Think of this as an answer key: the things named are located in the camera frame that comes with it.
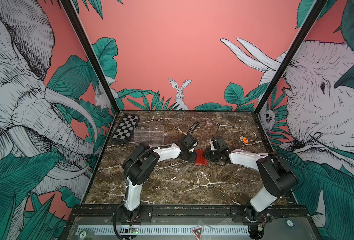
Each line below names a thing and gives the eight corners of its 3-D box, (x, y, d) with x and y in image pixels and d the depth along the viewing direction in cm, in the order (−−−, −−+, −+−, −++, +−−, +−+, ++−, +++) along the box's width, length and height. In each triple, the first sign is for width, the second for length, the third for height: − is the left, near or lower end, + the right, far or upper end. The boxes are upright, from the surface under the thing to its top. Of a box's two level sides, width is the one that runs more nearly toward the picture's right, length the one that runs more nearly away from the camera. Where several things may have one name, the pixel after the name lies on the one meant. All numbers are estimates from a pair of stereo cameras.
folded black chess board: (113, 140, 103) (111, 138, 101) (126, 117, 118) (124, 114, 115) (128, 143, 102) (126, 140, 100) (139, 119, 117) (138, 116, 114)
